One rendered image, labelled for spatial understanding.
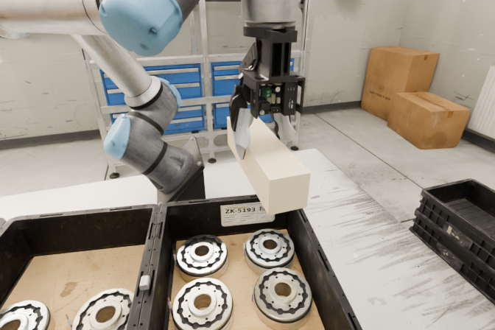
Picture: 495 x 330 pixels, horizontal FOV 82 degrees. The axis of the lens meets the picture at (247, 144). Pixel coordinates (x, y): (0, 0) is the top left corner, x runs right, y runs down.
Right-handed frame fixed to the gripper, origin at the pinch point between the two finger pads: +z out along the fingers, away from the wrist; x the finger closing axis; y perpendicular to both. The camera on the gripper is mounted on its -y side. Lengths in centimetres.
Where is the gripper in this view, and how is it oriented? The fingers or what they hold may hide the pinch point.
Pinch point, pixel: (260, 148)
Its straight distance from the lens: 49.9
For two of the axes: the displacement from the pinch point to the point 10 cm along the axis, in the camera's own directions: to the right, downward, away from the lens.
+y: 3.0, 4.3, -8.5
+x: 9.5, -1.3, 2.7
